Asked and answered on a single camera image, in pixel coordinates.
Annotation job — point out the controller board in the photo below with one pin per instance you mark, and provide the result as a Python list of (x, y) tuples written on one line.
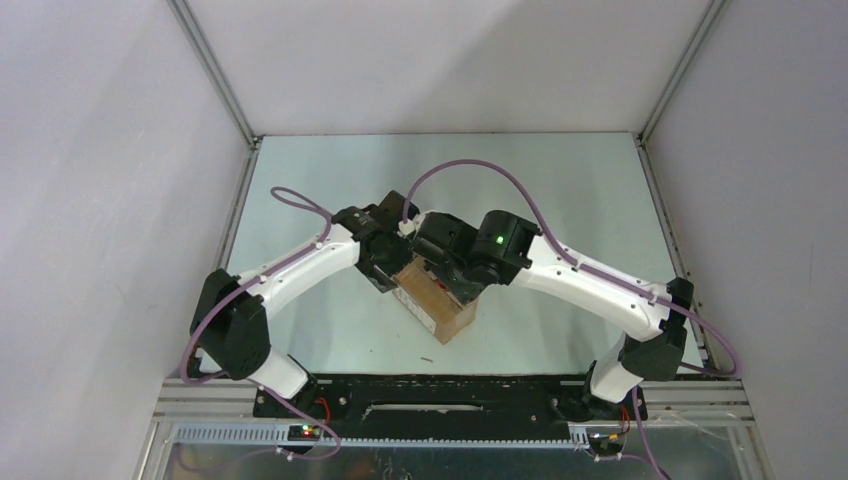
[(304, 433), (606, 446)]

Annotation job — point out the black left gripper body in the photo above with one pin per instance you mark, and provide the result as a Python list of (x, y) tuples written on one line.
[(390, 262)]

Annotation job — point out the brown cardboard express box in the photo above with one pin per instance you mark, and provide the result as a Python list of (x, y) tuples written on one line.
[(437, 310)]

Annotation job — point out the right controller board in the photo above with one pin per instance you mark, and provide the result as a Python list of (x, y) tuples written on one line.
[(606, 446)]

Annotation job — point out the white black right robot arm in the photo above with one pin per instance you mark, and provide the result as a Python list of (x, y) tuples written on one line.
[(507, 250)]

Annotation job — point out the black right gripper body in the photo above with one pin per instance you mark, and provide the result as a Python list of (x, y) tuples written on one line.
[(460, 286)]

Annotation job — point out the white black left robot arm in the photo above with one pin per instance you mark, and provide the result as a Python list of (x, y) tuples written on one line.
[(230, 323)]

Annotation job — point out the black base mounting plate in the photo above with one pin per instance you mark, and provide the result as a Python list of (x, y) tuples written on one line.
[(463, 408)]

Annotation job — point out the aluminium frame rail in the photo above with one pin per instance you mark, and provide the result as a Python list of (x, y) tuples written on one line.
[(696, 429)]

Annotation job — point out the left controller board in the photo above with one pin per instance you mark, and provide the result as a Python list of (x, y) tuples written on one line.
[(304, 433)]

